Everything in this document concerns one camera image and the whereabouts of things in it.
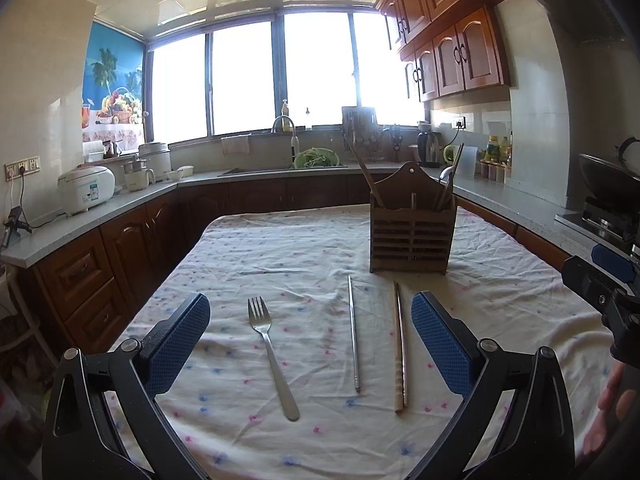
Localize white floral tablecloth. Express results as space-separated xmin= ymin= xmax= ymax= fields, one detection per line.
xmin=102 ymin=204 xmax=618 ymax=480

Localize green colander with vegetables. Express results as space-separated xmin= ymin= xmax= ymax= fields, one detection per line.
xmin=294 ymin=147 xmax=342 ymax=169

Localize wall socket strip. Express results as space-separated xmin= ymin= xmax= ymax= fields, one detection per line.
xmin=5 ymin=157 xmax=41 ymax=181

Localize electric kettle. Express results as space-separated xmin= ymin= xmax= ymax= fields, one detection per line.
xmin=417 ymin=130 xmax=442 ymax=167

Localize wooden lower cabinets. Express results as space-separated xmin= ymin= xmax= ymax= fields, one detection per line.
xmin=32 ymin=172 xmax=571 ymax=356

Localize wooden cabinets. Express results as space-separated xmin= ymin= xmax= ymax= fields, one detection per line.
xmin=375 ymin=0 xmax=531 ymax=104
xmin=32 ymin=172 xmax=571 ymax=356

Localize fruit wall poster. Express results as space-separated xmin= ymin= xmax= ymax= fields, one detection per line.
xmin=82 ymin=22 xmax=146 ymax=143

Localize white rice cooker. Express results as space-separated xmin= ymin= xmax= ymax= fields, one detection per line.
xmin=57 ymin=165 xmax=117 ymax=217

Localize white dishcloth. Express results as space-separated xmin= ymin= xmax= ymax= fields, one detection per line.
xmin=221 ymin=135 xmax=251 ymax=157

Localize clear measuring jug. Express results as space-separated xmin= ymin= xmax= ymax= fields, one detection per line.
xmin=452 ymin=149 xmax=476 ymax=180

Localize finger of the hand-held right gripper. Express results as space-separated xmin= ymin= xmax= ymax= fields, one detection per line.
xmin=561 ymin=256 xmax=618 ymax=311
xmin=591 ymin=242 xmax=639 ymax=285

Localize black wok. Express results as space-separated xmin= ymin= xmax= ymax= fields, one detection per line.
xmin=579 ymin=137 xmax=640 ymax=201

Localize small white kettle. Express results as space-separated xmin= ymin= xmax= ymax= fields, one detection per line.
xmin=122 ymin=157 xmax=153 ymax=192

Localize metal knife rack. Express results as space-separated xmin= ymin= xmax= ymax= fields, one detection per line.
xmin=341 ymin=106 xmax=378 ymax=153

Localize chrome faucet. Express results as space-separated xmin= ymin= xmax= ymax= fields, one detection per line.
xmin=271 ymin=115 xmax=300 ymax=168

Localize metal fork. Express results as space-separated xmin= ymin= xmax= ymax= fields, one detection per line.
xmin=247 ymin=296 xmax=301 ymax=422

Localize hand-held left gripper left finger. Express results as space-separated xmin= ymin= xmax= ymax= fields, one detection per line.
xmin=41 ymin=291 xmax=212 ymax=480

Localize kitchen window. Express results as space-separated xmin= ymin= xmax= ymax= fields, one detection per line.
xmin=145 ymin=10 xmax=426 ymax=146

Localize small device on stand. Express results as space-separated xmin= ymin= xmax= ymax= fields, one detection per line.
xmin=2 ymin=206 xmax=32 ymax=249

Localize white cooker pot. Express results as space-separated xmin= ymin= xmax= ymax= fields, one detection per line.
xmin=137 ymin=142 xmax=172 ymax=183

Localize wooden upper cabinets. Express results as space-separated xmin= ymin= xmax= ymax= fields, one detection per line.
xmin=375 ymin=0 xmax=531 ymax=104

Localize metal spoon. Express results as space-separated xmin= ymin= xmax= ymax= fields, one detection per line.
xmin=439 ymin=167 xmax=456 ymax=211

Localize gas stove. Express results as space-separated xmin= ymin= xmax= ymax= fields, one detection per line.
xmin=555 ymin=197 xmax=640 ymax=257

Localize wooden utensil holder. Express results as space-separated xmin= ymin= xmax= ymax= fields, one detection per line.
xmin=369 ymin=161 xmax=457 ymax=276

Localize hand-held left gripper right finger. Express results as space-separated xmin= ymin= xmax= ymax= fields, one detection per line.
xmin=405 ymin=290 xmax=576 ymax=480

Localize person's right hand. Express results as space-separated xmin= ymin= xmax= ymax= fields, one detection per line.
xmin=582 ymin=360 xmax=626 ymax=456

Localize kitchen sink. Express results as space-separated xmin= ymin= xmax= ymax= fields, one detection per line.
xmin=217 ymin=165 xmax=348 ymax=177

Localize dark metal chopstick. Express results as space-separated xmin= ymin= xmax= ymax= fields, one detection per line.
xmin=343 ymin=134 xmax=383 ymax=209

